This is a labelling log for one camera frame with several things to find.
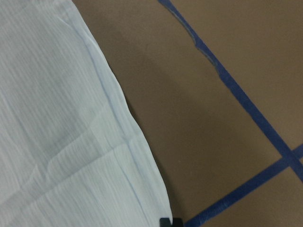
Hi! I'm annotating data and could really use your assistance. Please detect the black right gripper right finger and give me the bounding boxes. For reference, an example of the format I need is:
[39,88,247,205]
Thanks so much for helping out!
[172,218,183,227]

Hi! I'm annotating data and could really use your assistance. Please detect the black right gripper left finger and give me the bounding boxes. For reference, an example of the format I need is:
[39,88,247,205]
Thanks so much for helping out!
[160,218,171,227]

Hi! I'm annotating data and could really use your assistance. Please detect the light blue striped shirt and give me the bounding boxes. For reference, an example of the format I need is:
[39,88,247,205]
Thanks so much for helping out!
[0,0,172,227]

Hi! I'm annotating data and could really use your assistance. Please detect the blue tape grid lines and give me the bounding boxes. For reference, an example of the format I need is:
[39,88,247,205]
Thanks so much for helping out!
[160,0,303,227]

